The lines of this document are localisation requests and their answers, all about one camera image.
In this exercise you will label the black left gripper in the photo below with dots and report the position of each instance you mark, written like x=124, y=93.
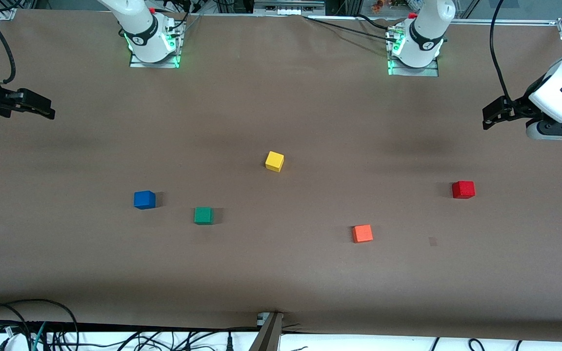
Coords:
x=519, y=107

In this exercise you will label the red cube block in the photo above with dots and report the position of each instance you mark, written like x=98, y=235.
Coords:
x=463, y=190

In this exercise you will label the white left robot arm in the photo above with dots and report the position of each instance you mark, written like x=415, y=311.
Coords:
x=425, y=48

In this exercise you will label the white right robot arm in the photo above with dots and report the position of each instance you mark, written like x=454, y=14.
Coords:
x=144, y=44

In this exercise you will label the blue cube block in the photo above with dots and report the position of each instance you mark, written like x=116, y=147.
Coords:
x=144, y=200

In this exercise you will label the orange cube block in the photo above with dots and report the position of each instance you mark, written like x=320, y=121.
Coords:
x=362, y=234

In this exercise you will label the green cube block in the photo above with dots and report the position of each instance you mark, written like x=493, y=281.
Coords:
x=203, y=216

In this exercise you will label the yellow cube block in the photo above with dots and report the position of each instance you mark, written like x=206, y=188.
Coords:
x=274, y=161

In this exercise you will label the small orange toy figure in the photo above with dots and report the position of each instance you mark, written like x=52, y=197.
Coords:
x=379, y=6

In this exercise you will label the grey power strip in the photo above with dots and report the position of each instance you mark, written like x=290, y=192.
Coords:
x=288, y=8

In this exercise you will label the aluminium frame rail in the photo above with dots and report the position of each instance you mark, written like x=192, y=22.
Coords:
x=530, y=21

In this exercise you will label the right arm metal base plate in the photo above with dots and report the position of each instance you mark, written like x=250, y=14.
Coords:
x=176, y=61

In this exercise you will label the small metal bracket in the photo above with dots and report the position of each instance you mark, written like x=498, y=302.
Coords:
x=262, y=319

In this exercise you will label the grey metal post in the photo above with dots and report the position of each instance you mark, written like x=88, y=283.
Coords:
x=269, y=336

